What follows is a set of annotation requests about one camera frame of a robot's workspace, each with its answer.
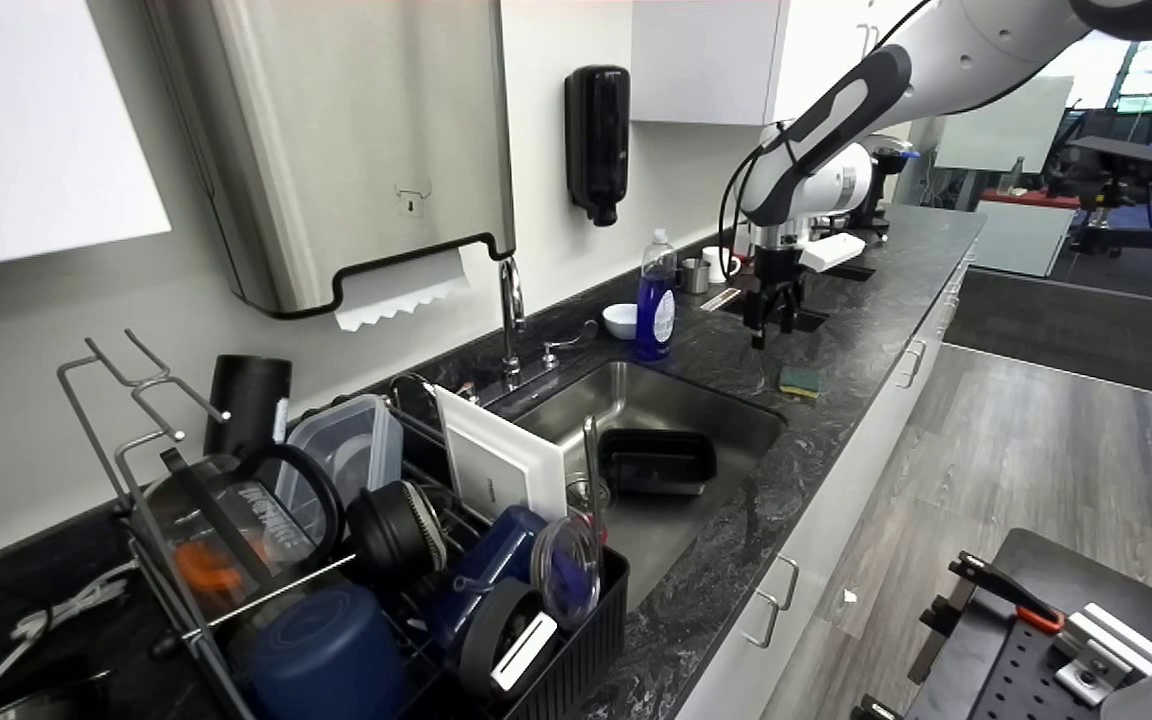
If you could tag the chrome faucet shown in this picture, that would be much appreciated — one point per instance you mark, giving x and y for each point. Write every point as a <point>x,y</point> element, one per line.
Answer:
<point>510,303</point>

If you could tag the dark floor mat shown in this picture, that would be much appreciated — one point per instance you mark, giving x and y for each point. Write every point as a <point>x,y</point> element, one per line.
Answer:
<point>1070,333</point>

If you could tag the round purple tinted lid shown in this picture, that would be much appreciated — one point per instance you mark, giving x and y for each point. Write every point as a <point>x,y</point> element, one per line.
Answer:
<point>565,565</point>

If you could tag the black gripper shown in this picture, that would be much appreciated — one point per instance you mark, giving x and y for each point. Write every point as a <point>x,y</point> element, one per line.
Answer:
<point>772,268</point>

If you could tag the black plastic food tray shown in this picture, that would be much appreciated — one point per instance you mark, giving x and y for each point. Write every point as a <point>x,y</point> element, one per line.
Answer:
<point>659,465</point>

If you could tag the clear jug black rim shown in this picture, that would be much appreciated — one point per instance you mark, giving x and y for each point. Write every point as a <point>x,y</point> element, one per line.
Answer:
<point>238,533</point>

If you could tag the blue plastic container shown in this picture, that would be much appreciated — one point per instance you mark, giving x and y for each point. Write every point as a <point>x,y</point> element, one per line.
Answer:
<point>488,565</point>

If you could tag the white paper towel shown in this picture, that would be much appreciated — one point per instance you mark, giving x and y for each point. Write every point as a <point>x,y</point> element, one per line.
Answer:
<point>397,303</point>

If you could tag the black coffee machine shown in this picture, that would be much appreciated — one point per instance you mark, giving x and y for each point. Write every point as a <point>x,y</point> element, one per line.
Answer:
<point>892,164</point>

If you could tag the clear container dark rim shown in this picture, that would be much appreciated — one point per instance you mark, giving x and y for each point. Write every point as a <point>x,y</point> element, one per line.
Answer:
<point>349,447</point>

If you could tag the green and yellow sponge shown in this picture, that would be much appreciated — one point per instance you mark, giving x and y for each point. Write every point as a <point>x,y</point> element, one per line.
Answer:
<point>802,381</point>

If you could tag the white upper cabinet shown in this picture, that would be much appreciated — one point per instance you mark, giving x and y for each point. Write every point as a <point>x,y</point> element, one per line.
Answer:
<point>28,121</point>
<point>711,53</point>

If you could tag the black dish rack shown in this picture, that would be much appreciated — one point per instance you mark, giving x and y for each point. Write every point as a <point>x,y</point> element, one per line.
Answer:
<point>579,640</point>

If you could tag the white lower cabinet run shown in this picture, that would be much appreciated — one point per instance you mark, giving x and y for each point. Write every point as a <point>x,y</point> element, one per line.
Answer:
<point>858,455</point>

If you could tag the white square plate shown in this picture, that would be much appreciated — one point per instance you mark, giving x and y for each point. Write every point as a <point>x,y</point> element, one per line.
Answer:
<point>498,463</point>

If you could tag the black round pot lid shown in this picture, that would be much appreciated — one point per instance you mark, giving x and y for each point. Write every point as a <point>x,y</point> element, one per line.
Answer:
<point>397,528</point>

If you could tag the black and white strip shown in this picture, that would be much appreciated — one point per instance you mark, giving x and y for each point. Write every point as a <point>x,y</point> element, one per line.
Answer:
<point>721,303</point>

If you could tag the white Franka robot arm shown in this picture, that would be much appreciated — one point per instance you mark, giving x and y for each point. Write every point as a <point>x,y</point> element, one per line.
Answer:
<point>979,42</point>

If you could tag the black cylindrical cup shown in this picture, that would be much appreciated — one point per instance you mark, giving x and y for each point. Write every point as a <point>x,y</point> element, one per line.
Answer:
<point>250,402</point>

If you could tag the silver metal bracket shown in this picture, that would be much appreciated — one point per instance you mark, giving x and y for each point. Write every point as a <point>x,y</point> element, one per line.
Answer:
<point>1108,646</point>

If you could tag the black perforated platform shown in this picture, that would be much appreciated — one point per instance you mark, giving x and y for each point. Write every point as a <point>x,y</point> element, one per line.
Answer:
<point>1108,586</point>

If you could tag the small white bowl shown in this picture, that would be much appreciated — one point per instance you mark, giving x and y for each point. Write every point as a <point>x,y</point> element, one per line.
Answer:
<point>619,321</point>

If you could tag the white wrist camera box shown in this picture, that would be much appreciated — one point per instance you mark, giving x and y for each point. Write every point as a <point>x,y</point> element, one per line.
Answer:
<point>835,252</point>

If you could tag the grey metal clamp bar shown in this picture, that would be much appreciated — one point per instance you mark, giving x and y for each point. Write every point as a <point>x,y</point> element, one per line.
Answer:
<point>933,646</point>

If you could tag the black wall soap dispenser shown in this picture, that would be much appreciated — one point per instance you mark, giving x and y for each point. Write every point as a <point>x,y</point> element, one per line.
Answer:
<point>597,141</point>

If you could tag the black desk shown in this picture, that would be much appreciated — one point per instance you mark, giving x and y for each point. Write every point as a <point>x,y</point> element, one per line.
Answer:
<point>1121,152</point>

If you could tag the blue dish soap bottle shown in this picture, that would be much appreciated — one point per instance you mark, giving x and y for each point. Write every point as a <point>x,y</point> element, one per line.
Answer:
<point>659,308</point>

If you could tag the steel paper towel dispenser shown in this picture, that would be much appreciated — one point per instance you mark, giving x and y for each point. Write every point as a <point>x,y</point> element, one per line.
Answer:
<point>362,134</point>

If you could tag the stainless steel sink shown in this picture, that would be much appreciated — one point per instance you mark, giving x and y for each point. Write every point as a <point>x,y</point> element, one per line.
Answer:
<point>682,412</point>

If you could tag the dark blue plastic tub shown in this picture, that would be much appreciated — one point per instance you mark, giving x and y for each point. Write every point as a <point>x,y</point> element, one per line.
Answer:
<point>328,660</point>

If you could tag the black clamp orange trigger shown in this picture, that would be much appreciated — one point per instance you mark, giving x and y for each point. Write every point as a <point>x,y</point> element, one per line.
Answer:
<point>997,586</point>

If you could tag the small steel cup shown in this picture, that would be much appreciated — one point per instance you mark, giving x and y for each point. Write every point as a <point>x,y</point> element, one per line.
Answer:
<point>688,276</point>

